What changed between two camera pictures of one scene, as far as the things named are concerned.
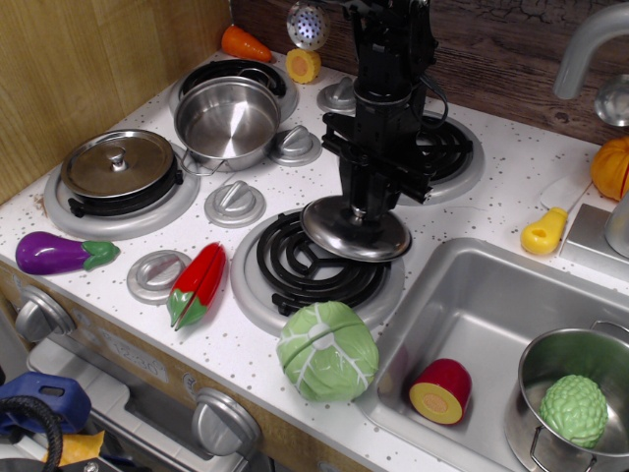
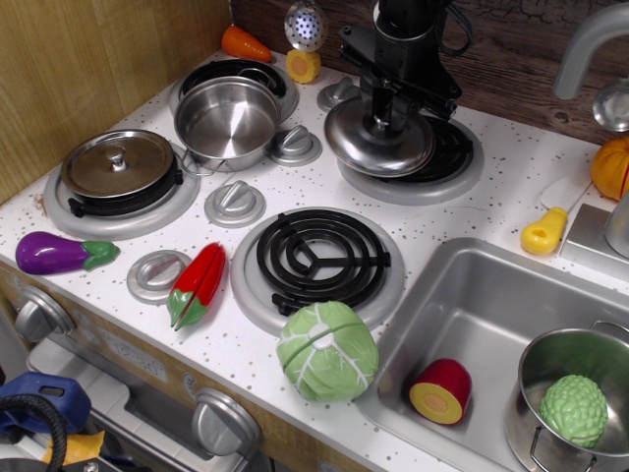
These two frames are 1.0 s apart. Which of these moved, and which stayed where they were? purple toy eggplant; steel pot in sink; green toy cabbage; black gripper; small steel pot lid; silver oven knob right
Moved: small steel pot lid; black gripper
Stayed: silver oven knob right; green toy cabbage; purple toy eggplant; steel pot in sink
